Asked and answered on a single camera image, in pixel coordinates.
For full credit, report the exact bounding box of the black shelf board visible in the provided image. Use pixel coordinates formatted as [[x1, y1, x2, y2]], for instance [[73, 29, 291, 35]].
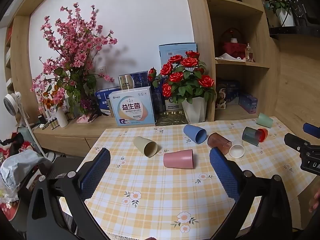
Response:
[[269, 17, 320, 40]]

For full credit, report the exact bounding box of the pink cloth pouch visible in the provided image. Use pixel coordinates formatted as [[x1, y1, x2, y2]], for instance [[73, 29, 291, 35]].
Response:
[[76, 114, 97, 124]]

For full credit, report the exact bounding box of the brown transparent cup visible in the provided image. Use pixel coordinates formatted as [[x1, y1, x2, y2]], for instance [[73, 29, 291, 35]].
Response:
[[207, 132, 232, 155]]

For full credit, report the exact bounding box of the wooden shelving unit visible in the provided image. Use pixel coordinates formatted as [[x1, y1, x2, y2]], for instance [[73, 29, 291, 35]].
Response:
[[5, 0, 282, 158]]

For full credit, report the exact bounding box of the yellow checked floral tablecloth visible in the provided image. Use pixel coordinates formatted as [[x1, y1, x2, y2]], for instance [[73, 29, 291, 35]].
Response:
[[84, 116, 318, 240]]

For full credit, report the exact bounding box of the clear glass bottle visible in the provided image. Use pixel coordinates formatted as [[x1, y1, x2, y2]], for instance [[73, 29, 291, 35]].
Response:
[[245, 43, 254, 62]]

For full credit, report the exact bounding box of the white standing fan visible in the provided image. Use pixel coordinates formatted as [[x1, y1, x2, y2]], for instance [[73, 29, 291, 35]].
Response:
[[3, 91, 57, 161]]

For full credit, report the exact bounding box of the red basket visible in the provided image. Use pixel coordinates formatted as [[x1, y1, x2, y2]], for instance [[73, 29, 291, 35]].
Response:
[[220, 27, 247, 58]]

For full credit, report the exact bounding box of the white cup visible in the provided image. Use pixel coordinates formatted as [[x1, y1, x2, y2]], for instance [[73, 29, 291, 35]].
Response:
[[229, 139, 245, 158]]

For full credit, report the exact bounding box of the pink cup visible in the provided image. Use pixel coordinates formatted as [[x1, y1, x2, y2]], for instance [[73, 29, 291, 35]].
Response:
[[163, 149, 194, 169]]

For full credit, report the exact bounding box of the orange and pink flower bunch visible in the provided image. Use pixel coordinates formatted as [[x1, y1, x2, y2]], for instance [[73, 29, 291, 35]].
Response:
[[37, 84, 66, 113]]

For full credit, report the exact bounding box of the blue cup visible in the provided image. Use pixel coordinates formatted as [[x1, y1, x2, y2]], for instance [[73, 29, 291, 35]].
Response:
[[183, 124, 207, 145]]

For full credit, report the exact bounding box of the dark blue patterned box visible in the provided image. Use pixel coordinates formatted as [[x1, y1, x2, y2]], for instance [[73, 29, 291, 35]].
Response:
[[132, 70, 151, 90]]

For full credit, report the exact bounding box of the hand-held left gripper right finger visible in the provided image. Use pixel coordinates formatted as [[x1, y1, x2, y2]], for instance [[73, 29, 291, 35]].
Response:
[[209, 147, 293, 240]]

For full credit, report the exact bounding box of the white pastel printed box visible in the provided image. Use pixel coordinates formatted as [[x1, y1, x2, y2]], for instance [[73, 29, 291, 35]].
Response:
[[108, 87, 156, 127]]

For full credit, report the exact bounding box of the slim white vase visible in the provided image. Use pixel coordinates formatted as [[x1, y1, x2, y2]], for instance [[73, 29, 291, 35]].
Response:
[[55, 107, 69, 128]]

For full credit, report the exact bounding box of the row of small bottles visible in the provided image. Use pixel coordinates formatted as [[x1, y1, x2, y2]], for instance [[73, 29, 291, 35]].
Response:
[[42, 116, 61, 131]]

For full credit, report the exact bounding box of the green cup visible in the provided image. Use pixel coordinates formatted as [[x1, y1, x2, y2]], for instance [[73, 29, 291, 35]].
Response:
[[256, 112, 274, 129]]

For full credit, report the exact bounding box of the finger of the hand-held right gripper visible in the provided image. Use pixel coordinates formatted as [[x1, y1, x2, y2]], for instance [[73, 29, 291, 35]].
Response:
[[284, 133, 320, 156], [303, 122, 320, 139]]

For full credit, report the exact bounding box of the red cup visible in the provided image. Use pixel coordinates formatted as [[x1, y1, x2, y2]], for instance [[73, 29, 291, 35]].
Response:
[[257, 128, 269, 143]]

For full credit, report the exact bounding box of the grey transparent cup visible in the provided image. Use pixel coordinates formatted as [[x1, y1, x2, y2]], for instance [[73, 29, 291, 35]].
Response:
[[242, 127, 261, 146]]

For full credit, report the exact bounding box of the small black tripod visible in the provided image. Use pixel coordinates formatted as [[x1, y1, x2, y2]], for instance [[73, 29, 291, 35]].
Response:
[[87, 104, 109, 121]]

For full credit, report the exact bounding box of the dark printed box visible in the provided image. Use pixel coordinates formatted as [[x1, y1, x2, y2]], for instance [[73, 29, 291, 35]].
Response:
[[215, 79, 241, 110]]

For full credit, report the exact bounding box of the large light blue box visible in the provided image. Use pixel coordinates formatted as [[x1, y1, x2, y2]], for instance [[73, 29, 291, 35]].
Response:
[[158, 42, 198, 73]]

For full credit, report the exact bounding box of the person's right hand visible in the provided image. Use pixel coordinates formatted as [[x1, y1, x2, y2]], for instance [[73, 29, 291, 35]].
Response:
[[308, 189, 320, 213]]

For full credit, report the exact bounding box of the white cloth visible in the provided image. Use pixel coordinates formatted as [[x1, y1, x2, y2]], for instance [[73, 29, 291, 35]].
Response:
[[215, 52, 241, 61]]

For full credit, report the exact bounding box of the pink blossom artificial plant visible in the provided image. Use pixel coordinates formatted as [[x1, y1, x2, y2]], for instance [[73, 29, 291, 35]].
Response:
[[30, 2, 118, 115]]

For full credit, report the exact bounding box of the gold patterned tray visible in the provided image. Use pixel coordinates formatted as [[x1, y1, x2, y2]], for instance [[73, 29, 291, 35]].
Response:
[[155, 110, 187, 127]]

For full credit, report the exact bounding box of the beige cup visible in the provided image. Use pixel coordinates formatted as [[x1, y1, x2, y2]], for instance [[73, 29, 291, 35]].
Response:
[[133, 136, 158, 158]]

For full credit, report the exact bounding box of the tall dark blue box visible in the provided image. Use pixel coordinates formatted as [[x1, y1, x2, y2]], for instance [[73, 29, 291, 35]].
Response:
[[151, 76, 166, 113]]

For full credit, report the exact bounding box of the red rose bouquet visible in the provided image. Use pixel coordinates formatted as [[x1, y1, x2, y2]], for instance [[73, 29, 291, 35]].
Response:
[[147, 51, 217, 105]]

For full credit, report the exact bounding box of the blue rectangular box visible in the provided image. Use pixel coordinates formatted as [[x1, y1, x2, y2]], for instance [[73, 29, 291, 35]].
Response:
[[238, 92, 259, 114]]

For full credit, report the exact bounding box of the grey plastic bag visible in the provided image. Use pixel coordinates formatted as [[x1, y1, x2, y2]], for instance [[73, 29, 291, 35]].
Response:
[[0, 149, 48, 188]]

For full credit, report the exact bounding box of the white plant pot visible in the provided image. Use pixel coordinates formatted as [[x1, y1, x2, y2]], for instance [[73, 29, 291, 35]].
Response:
[[277, 7, 296, 27]]

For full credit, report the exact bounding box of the white faceted flower pot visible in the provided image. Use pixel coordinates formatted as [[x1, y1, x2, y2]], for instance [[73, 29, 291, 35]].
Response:
[[181, 97, 208, 124]]

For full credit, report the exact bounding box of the blue and white box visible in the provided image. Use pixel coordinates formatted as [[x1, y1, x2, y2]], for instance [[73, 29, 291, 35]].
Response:
[[95, 86, 121, 117]]

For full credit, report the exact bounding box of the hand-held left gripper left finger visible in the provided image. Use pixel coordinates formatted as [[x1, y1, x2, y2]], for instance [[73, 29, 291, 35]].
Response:
[[26, 147, 112, 240]]

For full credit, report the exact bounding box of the metal tin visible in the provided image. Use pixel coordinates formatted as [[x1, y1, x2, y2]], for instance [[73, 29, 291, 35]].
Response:
[[118, 74, 135, 91]]

